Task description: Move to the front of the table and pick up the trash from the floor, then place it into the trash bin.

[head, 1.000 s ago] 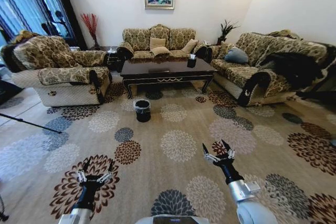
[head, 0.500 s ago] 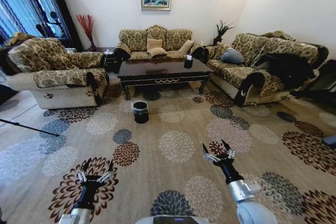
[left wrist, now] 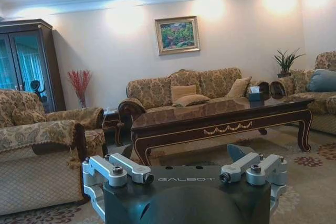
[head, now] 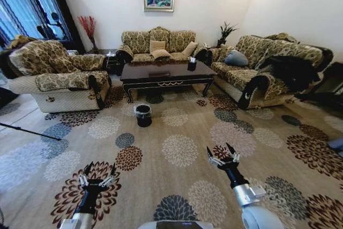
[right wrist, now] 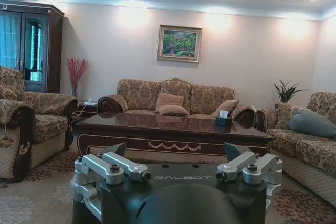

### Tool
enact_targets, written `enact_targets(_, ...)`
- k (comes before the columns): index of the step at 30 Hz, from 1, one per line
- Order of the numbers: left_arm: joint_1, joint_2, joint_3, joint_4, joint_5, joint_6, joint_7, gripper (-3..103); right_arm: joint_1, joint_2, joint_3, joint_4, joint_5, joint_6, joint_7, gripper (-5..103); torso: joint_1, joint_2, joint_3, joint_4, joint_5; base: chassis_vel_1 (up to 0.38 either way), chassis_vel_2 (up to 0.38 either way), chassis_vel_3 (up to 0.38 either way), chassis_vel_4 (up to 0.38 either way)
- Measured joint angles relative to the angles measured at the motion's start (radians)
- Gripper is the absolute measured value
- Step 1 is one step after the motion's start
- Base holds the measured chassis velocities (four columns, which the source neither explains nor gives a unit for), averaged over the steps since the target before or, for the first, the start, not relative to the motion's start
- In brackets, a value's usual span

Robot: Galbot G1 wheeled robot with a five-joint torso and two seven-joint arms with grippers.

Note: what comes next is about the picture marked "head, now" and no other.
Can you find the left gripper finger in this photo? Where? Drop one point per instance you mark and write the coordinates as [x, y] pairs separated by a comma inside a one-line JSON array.
[[85, 175], [110, 176]]

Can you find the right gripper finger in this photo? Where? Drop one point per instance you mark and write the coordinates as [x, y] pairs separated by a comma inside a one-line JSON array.
[[232, 152], [213, 158]]

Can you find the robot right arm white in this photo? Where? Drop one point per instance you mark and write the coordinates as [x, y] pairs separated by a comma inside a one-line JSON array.
[[254, 207]]

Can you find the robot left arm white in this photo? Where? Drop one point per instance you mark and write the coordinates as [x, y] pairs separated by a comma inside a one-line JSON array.
[[77, 221]]

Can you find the black trash bin with liner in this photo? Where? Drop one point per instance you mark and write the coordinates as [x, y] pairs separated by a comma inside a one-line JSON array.
[[143, 116]]

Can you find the floral patterned beige rug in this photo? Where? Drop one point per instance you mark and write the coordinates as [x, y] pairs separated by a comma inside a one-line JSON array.
[[171, 164]]

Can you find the black tripod leg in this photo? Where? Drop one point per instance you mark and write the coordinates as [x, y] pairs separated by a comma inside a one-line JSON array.
[[29, 131]]

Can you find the floral two-seat sofa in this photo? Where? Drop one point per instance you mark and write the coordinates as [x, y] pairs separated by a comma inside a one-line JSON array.
[[249, 78]]

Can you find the dark wooden coffee table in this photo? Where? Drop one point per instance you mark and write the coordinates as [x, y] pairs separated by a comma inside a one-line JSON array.
[[168, 76]]

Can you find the black tissue box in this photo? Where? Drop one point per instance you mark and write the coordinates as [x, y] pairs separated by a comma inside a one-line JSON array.
[[192, 66]]

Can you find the blue-grey cushion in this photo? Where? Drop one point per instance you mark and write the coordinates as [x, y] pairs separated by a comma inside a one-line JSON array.
[[235, 58]]

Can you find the black fabric throw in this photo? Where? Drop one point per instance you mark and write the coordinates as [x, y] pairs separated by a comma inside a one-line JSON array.
[[292, 72]]

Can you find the floral armchair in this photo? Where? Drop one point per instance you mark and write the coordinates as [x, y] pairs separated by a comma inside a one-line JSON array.
[[53, 78]]

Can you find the blue-grey object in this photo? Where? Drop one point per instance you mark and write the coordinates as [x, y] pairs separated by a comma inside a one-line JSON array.
[[336, 147]]

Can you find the white telephone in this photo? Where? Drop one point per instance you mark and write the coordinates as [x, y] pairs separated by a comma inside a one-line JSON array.
[[207, 45]]

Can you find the beige tilted cushion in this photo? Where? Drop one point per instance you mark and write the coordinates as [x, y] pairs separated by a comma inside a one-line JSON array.
[[189, 48]]

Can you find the dark side table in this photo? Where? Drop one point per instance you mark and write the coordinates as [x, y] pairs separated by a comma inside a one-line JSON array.
[[113, 64]]

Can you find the beige flat cushion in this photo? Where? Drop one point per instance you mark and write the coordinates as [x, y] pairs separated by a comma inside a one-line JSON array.
[[161, 54]]

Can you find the black low cabinet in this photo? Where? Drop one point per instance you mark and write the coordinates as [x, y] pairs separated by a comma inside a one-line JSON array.
[[332, 87]]

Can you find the green potted plant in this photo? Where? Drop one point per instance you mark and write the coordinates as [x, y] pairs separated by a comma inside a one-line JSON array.
[[226, 32]]

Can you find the beige square cushion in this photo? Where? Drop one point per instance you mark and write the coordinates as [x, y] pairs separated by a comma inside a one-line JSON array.
[[157, 46]]

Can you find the floral three-seat sofa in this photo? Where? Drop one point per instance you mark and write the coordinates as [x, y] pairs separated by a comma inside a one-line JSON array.
[[160, 38]]

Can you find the red branch decoration vase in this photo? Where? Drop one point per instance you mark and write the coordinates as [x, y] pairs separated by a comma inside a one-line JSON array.
[[88, 28]]

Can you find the black stand with round heads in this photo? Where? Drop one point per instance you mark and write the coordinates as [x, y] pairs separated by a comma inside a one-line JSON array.
[[52, 26]]

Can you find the window with blue curtains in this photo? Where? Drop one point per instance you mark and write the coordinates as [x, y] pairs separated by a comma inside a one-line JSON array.
[[18, 1]]

